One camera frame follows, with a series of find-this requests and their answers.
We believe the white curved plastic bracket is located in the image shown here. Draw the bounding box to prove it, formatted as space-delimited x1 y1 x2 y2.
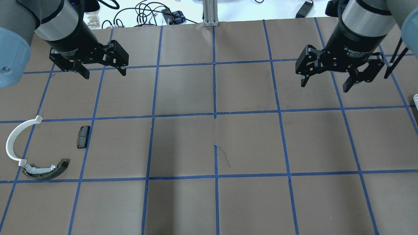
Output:
6 116 43 167

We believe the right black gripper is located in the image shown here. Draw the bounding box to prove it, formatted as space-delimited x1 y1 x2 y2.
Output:
295 21 385 93

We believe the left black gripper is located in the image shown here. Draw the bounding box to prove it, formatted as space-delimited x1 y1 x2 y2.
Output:
35 13 129 79

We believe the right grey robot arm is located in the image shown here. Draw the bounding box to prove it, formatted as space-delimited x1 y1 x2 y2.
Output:
295 0 417 93

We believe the black brake pad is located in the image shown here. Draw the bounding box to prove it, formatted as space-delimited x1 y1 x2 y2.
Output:
77 126 91 149

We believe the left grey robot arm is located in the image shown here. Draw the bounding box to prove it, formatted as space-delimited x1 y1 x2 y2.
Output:
0 0 129 88

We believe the black power adapter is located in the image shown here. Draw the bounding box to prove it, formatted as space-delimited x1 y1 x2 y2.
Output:
295 0 314 18

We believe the aluminium frame post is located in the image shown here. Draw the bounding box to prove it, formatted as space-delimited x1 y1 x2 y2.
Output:
202 0 219 27

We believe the black coiled cable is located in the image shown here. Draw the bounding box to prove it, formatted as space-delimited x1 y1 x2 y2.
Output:
101 0 200 30

